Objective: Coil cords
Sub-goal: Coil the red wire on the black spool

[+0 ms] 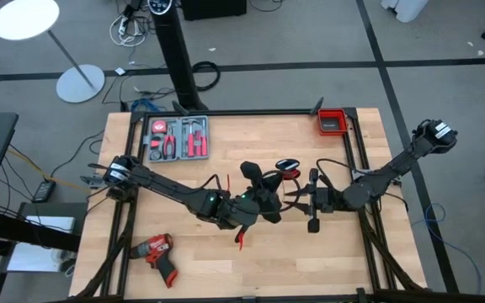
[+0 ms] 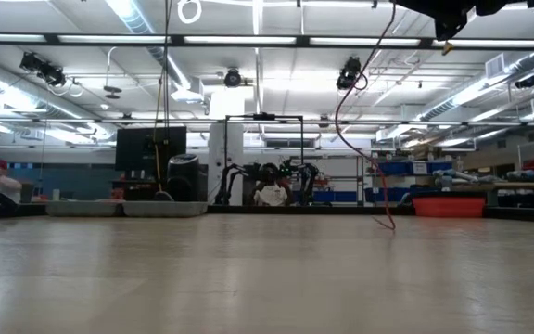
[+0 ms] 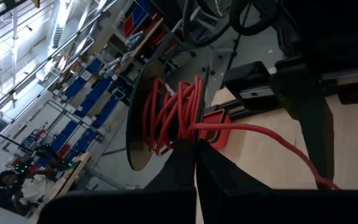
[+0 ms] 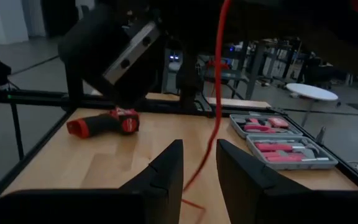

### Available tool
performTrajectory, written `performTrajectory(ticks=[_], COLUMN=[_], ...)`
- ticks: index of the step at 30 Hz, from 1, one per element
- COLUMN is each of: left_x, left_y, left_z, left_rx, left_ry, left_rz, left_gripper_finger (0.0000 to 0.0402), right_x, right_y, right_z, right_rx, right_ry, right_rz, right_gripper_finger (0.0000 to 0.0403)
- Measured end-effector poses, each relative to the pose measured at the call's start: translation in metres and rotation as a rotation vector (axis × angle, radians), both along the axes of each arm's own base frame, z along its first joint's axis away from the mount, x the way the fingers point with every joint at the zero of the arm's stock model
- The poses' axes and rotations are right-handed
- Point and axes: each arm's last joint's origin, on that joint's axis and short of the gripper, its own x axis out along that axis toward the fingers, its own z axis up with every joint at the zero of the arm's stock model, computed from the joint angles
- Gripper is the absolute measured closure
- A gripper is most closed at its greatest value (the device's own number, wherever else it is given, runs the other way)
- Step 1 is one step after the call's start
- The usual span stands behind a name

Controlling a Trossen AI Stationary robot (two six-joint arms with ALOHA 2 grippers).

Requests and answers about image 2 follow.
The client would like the thin red wire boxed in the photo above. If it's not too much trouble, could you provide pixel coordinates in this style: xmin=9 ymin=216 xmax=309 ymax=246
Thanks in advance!
xmin=334 ymin=0 xmax=397 ymax=232

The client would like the wooden workbench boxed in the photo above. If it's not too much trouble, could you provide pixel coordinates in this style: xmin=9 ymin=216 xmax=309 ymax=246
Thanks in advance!
xmin=451 ymin=179 xmax=534 ymax=208

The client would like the black background rig frame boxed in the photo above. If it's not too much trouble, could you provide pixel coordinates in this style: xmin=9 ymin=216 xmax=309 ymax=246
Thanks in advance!
xmin=223 ymin=112 xmax=305 ymax=206

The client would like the white cable loop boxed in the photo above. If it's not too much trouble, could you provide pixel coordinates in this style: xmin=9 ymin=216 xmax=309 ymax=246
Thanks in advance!
xmin=176 ymin=0 xmax=203 ymax=26

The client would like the black monitor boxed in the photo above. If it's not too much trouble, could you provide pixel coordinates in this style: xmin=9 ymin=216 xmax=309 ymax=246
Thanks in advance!
xmin=114 ymin=125 xmax=188 ymax=173

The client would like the shelf with blue bins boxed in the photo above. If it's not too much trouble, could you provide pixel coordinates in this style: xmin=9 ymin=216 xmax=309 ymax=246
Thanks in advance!
xmin=369 ymin=155 xmax=456 ymax=204

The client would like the small red plastic bin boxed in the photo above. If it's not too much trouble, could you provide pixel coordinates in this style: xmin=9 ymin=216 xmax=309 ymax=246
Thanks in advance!
xmin=411 ymin=196 xmax=488 ymax=219

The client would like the black ceiling mounted device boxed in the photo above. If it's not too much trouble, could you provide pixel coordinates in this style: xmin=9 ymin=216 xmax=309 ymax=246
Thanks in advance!
xmin=19 ymin=50 xmax=68 ymax=88

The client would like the grey tool kit case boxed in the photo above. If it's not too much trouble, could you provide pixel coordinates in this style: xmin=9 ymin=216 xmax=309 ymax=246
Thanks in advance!
xmin=44 ymin=199 xmax=209 ymax=218

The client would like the black round overhead camera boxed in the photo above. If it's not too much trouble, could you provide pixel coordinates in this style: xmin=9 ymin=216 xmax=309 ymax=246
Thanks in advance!
xmin=222 ymin=68 xmax=244 ymax=89

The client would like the black camera with cable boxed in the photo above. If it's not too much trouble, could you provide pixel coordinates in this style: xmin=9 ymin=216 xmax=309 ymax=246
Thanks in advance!
xmin=335 ymin=55 xmax=369 ymax=92

